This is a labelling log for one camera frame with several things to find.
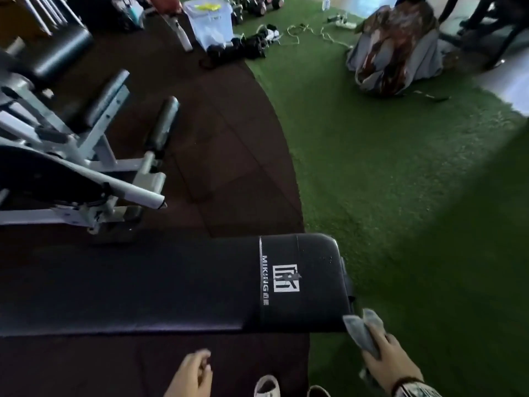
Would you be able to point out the right marker wristband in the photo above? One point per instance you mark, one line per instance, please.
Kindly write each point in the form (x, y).
(407, 382)

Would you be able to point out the person's right forearm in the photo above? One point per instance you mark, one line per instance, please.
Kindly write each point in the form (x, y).
(421, 391)

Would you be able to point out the person's left hand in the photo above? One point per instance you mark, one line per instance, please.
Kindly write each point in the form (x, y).
(190, 376)

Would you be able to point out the patterned cloth bundle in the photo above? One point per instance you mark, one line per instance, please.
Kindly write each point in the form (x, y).
(396, 49)

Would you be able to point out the grey gym machine frame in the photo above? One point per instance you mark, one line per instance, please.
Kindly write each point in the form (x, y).
(103, 161)

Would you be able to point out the black padded bench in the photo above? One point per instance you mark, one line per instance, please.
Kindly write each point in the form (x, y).
(165, 285)

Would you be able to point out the clear plastic storage box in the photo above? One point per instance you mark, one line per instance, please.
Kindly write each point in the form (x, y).
(206, 20)

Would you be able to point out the grey cleaning cloth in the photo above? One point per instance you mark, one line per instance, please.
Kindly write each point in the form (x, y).
(361, 330)

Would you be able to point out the black white sneaker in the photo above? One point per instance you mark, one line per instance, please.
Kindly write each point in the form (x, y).
(270, 33)

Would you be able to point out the person's right hand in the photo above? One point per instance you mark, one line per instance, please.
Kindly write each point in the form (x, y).
(392, 367)

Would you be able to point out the cream foam slipper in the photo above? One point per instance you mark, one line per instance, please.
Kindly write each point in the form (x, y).
(318, 391)
(266, 386)

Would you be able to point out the heap of black dumbbells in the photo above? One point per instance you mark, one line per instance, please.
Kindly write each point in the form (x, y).
(231, 51)

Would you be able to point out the clear water bottle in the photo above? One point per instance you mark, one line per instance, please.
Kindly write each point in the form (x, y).
(326, 2)

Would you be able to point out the row of dark dumbbells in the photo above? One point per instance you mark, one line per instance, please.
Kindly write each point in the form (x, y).
(256, 6)

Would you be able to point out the white teal bag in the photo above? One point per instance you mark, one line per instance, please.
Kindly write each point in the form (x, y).
(128, 12)

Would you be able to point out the chrome weight bars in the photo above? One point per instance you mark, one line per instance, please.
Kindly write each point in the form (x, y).
(45, 12)

